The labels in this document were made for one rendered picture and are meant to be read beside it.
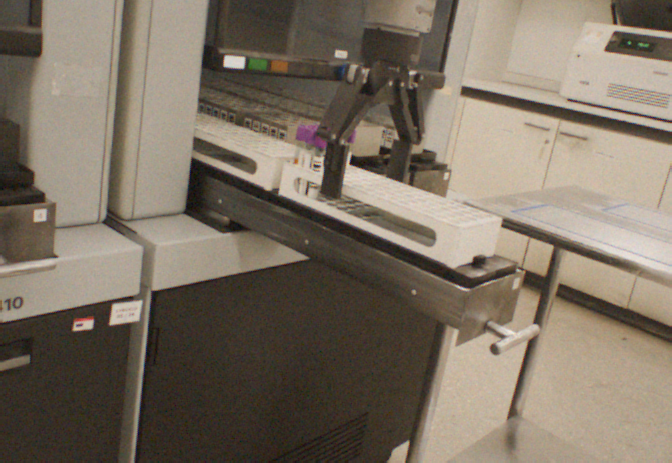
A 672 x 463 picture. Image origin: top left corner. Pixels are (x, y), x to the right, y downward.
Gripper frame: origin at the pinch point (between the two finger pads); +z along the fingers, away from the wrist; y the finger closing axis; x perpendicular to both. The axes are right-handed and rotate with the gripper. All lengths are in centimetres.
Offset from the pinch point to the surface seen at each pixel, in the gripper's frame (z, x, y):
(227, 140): -0.5, 23.3, -4.9
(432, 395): 38.5, -4.1, 24.6
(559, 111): 1, 75, 234
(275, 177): 2.5, 13.2, -3.9
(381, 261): 6.4, -9.8, -6.8
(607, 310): 83, 29, 234
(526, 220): 3.9, -12.2, 25.9
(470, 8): -28, 27, 61
